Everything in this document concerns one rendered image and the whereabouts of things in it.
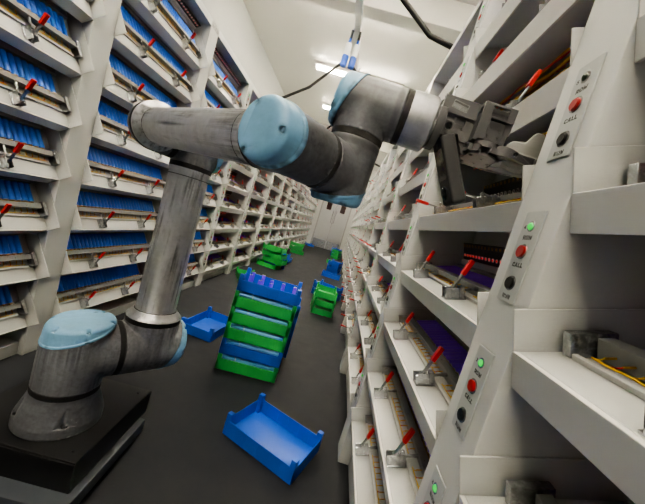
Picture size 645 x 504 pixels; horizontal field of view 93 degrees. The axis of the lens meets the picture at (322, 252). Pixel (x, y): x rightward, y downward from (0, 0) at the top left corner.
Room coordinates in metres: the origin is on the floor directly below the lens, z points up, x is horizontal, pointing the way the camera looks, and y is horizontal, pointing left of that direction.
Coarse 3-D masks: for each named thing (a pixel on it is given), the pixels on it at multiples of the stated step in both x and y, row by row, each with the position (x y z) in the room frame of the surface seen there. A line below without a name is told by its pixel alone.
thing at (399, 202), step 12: (432, 84) 1.76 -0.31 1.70; (444, 84) 1.75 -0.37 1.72; (408, 168) 1.76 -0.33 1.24; (420, 168) 1.75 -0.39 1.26; (408, 192) 1.75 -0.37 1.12; (420, 192) 1.75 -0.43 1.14; (396, 204) 1.76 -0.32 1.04; (408, 204) 1.75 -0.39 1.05; (384, 240) 1.76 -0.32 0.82; (396, 240) 1.75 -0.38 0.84; (372, 276) 1.76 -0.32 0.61
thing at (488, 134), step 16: (448, 96) 0.53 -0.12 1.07; (448, 112) 0.53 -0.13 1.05; (464, 112) 0.52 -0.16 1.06; (480, 112) 0.52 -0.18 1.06; (496, 112) 0.51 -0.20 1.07; (512, 112) 0.50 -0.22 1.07; (448, 128) 0.55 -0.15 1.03; (464, 128) 0.53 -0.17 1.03; (480, 128) 0.51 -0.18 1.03; (496, 128) 0.52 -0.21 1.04; (432, 144) 0.53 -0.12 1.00; (464, 144) 0.53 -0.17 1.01; (480, 144) 0.50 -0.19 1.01; (496, 144) 0.50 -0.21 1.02; (464, 160) 0.56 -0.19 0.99; (480, 160) 0.53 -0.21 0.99; (496, 160) 0.52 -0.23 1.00
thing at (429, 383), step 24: (384, 312) 1.05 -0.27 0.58; (408, 312) 1.05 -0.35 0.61; (408, 336) 0.89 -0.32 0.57; (432, 336) 0.86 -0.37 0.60; (456, 336) 0.84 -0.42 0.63; (408, 360) 0.74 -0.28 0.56; (432, 360) 0.62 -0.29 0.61; (456, 360) 0.69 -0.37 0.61; (408, 384) 0.65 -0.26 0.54; (432, 384) 0.62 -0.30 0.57; (456, 384) 0.58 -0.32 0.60; (432, 408) 0.54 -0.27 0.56; (432, 432) 0.47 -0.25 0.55
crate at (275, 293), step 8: (248, 272) 1.60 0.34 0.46; (240, 280) 1.42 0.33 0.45; (256, 280) 1.62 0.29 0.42; (240, 288) 1.42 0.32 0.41; (248, 288) 1.42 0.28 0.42; (256, 288) 1.42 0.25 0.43; (264, 288) 1.42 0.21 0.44; (272, 288) 1.43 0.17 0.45; (280, 288) 1.63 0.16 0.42; (288, 288) 1.63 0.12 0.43; (264, 296) 1.43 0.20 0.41; (272, 296) 1.43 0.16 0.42; (280, 296) 1.43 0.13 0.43; (288, 296) 1.43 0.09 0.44; (296, 296) 1.44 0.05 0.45; (296, 304) 1.44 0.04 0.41
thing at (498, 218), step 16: (528, 176) 0.45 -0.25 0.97; (432, 208) 1.05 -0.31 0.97; (480, 208) 0.58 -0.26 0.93; (496, 208) 0.52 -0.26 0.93; (512, 208) 0.48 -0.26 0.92; (432, 224) 0.89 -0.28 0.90; (448, 224) 0.76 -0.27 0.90; (464, 224) 0.66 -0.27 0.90; (480, 224) 0.58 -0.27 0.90; (496, 224) 0.52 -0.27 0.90; (512, 224) 0.47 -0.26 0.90
